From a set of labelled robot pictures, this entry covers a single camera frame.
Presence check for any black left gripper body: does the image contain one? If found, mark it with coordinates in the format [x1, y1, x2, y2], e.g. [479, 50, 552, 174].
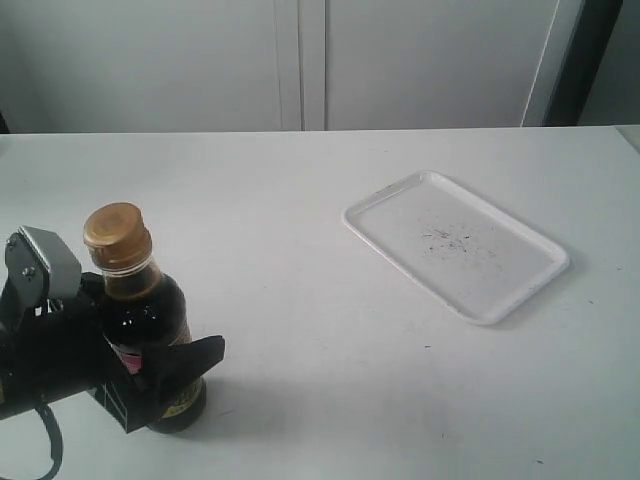
[1, 289, 145, 433]

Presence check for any dark soy sauce bottle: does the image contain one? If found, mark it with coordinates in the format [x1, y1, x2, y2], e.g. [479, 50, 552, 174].
[82, 201, 208, 435]

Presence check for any white rectangular plastic tray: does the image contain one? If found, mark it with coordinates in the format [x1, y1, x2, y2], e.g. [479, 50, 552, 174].
[343, 171, 570, 325]

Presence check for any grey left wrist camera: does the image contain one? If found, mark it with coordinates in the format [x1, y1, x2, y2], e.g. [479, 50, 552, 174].
[1, 225, 81, 330]

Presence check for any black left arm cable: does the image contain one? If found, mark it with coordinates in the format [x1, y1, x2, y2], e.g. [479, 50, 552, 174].
[32, 403, 66, 480]

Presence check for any dark vertical post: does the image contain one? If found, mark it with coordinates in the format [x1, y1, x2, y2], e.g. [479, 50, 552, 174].
[542, 0, 624, 127]

